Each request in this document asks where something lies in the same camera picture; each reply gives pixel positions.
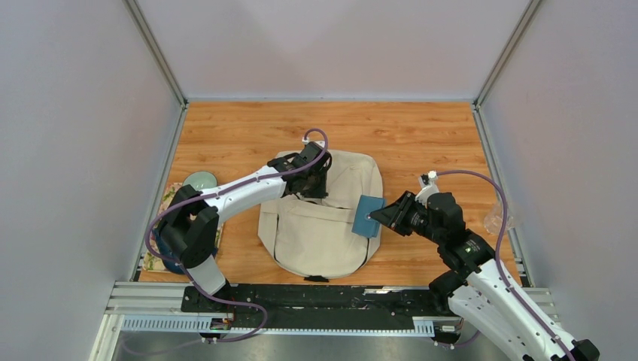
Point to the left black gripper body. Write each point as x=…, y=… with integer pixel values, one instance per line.
x=317, y=187

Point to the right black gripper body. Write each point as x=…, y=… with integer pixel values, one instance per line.
x=415, y=220

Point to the blue leather wallet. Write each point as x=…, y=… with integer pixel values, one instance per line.
x=363, y=224

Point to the beige canvas backpack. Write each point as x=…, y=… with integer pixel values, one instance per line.
x=313, y=237

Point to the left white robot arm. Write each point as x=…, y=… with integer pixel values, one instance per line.
x=189, y=225

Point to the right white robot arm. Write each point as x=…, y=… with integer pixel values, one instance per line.
x=477, y=287

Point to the clear plastic cup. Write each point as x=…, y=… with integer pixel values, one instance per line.
x=493, y=220

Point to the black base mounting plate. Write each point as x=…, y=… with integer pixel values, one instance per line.
x=324, y=306

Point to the light green ceramic bowl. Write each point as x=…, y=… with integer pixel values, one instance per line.
x=200, y=180

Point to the dark blue leaf plate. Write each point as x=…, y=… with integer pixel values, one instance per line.
x=164, y=250

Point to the floral rectangular tray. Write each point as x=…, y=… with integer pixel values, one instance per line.
x=150, y=262

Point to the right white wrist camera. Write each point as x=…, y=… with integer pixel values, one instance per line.
x=428, y=187

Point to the aluminium frame rail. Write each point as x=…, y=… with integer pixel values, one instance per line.
x=156, y=306

